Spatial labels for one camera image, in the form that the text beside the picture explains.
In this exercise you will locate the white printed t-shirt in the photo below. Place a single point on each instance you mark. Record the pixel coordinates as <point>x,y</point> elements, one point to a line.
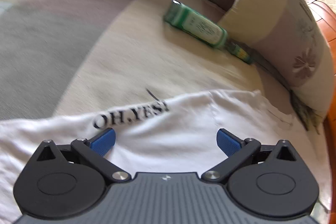
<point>173,135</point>

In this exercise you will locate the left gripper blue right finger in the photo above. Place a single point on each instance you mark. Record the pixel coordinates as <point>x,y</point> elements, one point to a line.
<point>240,154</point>

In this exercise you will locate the floral patchwork pillow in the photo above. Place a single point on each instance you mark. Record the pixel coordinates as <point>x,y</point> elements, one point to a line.
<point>284,35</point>

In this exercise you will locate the green glass bottle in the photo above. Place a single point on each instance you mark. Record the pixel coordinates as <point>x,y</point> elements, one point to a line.
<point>200,27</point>

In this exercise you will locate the orange wooden headboard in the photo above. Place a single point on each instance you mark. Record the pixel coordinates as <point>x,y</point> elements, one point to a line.
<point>325,20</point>

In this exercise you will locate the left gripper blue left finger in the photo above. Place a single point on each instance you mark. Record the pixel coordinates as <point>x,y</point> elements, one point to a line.
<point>92,151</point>

